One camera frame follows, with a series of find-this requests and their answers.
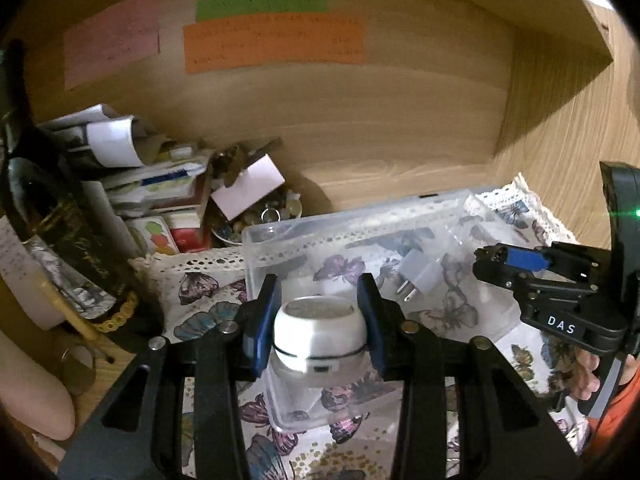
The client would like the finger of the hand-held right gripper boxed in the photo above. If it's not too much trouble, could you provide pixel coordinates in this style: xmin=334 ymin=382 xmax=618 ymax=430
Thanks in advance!
xmin=472 ymin=241 xmax=617 ymax=292

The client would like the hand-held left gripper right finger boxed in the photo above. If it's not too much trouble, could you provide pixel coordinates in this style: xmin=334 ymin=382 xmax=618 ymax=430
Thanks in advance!
xmin=356 ymin=272 xmax=586 ymax=480

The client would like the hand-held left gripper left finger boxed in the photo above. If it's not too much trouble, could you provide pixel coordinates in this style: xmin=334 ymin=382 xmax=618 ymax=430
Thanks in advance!
xmin=57 ymin=274 xmax=281 ymax=480

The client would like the white round device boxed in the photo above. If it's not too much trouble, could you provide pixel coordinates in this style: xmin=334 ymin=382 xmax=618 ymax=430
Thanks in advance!
xmin=270 ymin=296 xmax=368 ymax=389

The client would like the clear plastic container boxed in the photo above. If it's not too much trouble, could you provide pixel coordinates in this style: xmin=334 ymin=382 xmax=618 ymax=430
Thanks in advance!
xmin=241 ymin=187 xmax=519 ymax=434

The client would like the person's right forearm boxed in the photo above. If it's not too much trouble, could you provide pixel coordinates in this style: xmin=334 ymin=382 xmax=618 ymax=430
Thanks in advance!
xmin=586 ymin=355 xmax=640 ymax=457

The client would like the person's right hand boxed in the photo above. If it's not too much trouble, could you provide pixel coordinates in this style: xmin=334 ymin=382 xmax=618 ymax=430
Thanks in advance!
xmin=571 ymin=344 xmax=620 ymax=402

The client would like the grey power adapter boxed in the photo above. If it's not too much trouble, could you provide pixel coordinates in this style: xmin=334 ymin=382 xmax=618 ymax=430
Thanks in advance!
xmin=395 ymin=247 xmax=444 ymax=304

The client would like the butterfly printed lace cloth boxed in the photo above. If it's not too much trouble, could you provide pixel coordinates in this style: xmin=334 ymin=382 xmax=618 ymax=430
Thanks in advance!
xmin=129 ymin=172 xmax=594 ymax=480

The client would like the red box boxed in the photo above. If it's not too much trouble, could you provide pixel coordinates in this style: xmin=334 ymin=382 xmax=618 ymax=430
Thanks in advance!
xmin=167 ymin=210 xmax=211 ymax=254

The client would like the bowl of small trinkets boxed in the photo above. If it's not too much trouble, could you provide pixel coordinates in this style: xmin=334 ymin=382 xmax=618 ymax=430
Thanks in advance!
xmin=210 ymin=187 xmax=304 ymax=249

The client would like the pale pink notepad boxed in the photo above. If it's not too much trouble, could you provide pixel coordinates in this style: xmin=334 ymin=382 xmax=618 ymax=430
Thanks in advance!
xmin=210 ymin=154 xmax=286 ymax=221

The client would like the pile of papers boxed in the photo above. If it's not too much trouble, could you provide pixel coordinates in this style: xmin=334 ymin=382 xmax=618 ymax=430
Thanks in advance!
xmin=37 ymin=104 xmax=217 ymax=213

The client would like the wooden stick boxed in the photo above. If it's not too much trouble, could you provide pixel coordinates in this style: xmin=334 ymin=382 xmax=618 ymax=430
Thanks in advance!
xmin=39 ymin=280 xmax=102 ymax=345

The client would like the wooden cabinet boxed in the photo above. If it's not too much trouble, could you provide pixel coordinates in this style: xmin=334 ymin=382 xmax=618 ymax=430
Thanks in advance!
xmin=0 ymin=0 xmax=640 ymax=461

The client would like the dark wine bottle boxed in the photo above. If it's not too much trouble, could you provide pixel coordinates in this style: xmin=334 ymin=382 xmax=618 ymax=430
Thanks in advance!
xmin=0 ymin=40 xmax=142 ymax=322

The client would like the white rolled paper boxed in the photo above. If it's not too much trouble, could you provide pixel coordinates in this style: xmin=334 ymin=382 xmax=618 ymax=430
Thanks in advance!
xmin=85 ymin=116 xmax=147 ymax=169

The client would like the pale pink rounded object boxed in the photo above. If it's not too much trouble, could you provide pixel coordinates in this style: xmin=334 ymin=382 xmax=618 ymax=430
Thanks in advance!
xmin=0 ymin=332 xmax=77 ymax=442

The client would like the white handwritten paper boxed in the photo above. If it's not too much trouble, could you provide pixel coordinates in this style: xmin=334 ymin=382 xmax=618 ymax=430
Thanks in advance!
xmin=0 ymin=217 xmax=65 ymax=332

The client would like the orange paper note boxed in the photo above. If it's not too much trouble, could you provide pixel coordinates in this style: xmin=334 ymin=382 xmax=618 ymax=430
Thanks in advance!
xmin=182 ymin=15 xmax=365 ymax=75

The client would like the pink paper note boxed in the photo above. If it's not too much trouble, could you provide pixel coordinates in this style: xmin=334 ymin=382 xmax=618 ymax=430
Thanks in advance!
xmin=63 ymin=2 xmax=160 ymax=91

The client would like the green paper note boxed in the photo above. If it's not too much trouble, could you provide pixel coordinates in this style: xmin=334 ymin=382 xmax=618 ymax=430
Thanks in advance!
xmin=195 ymin=0 xmax=329 ymax=24

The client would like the gold chain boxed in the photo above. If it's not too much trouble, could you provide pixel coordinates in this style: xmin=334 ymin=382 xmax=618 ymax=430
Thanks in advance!
xmin=94 ymin=290 xmax=139 ymax=334

